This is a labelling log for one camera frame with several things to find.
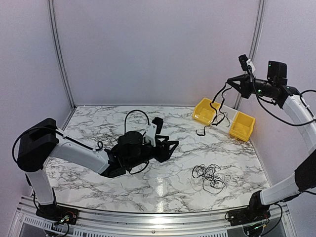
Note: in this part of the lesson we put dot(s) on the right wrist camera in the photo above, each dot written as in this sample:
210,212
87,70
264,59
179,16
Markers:
246,63

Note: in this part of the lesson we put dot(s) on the white bin middle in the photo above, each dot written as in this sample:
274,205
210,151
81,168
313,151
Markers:
226,118

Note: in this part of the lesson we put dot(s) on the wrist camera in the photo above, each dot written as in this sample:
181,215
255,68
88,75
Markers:
152,130
246,63

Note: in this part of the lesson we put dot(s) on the yellow bin right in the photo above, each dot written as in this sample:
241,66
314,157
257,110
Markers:
242,126

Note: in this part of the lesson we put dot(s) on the yellow bin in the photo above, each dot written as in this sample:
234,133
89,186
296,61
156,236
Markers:
242,126
204,112

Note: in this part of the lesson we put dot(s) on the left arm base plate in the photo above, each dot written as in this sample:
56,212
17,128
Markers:
61,217

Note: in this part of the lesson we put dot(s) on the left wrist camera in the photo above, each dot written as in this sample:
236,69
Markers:
152,130

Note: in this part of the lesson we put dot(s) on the yellow bin left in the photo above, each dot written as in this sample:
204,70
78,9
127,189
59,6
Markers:
204,112

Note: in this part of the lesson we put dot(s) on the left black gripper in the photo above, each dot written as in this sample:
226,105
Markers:
164,154

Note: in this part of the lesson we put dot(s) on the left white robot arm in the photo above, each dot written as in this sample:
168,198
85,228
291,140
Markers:
32,148

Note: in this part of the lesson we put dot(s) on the aluminium front rail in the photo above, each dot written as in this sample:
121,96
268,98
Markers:
101,223

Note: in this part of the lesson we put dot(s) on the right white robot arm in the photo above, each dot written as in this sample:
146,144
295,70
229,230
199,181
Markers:
286,104

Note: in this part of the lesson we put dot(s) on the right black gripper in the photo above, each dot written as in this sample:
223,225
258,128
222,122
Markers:
244,88

